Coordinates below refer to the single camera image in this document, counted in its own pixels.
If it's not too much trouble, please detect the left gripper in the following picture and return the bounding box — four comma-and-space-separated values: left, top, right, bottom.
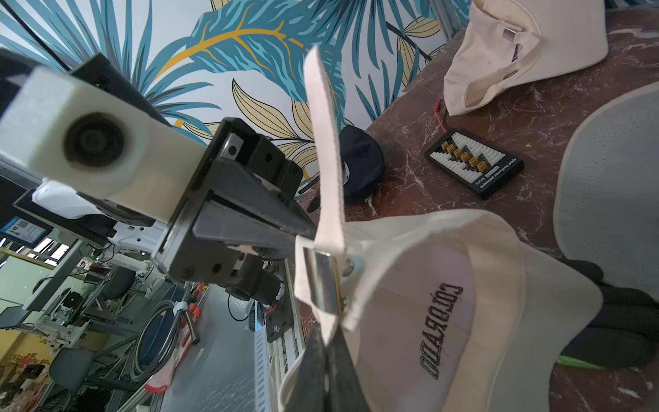
154, 118, 317, 304

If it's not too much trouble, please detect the green black cap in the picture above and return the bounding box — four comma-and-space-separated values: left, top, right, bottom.
556, 355, 604, 370

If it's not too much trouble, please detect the black cap at back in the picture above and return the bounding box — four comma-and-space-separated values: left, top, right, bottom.
560, 259, 658, 369

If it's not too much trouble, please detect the navy black cap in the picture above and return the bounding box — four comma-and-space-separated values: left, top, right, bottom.
339, 125, 386, 205

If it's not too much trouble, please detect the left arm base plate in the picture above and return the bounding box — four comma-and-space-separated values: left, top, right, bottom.
264, 302, 293, 343

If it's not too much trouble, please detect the black charger board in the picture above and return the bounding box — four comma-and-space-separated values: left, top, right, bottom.
424, 129, 524, 200

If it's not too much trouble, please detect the cream Colorado cap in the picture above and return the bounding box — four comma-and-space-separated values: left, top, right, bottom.
293, 47, 602, 411

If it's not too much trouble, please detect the white perforated cap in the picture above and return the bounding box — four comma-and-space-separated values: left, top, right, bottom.
554, 83, 658, 298

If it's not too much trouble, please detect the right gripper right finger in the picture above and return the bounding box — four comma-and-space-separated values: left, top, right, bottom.
327, 327, 370, 412

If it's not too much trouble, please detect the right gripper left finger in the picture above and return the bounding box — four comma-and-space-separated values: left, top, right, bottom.
285, 324, 327, 412

